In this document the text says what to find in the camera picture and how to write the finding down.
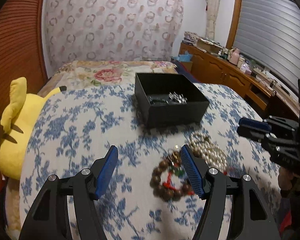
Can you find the cardboard box on cabinet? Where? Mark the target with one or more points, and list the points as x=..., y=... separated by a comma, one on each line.
x=208, y=46

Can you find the black jewelry box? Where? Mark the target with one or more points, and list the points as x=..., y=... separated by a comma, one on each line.
x=162, y=115

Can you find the pink thermos bottle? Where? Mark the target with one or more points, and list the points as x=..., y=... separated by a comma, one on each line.
x=234, y=56

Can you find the grey window blind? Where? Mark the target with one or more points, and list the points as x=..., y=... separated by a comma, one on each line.
x=268, y=31

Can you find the sheer circle pattern curtain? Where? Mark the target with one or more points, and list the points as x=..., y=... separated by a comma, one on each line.
x=111, y=30

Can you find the wooden sideboard cabinet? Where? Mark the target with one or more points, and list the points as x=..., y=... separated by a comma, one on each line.
x=266, y=101

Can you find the pink tissue box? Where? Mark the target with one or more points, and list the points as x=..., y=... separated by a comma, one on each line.
x=245, y=69

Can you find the silver hair pins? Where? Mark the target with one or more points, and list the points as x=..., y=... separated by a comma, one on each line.
x=168, y=99

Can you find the pink floral quilt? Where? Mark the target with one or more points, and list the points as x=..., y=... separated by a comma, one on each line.
x=82, y=74

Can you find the yellow Pikachu plush toy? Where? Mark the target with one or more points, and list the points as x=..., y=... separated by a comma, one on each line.
x=16, y=125

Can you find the person's right hand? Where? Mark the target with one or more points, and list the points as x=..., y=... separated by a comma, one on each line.
x=287, y=183

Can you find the beige side curtain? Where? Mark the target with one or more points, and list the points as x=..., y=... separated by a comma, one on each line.
x=212, y=13

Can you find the red string green pendant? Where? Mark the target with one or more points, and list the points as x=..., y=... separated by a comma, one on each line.
x=177, y=182

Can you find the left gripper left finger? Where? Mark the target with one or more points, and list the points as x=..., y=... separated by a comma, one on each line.
x=48, y=216

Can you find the blue tissue paper bag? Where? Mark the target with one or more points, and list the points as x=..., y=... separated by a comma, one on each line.
x=185, y=57

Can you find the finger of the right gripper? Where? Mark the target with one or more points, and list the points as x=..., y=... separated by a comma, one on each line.
x=252, y=133
x=254, y=124

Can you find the brown louvered wardrobe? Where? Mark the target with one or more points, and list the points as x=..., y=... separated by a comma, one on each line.
x=21, y=49

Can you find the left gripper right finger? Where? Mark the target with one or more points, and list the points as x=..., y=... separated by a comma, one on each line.
x=250, y=216

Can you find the blue floral bed cover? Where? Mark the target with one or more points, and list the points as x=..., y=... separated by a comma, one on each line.
x=77, y=127

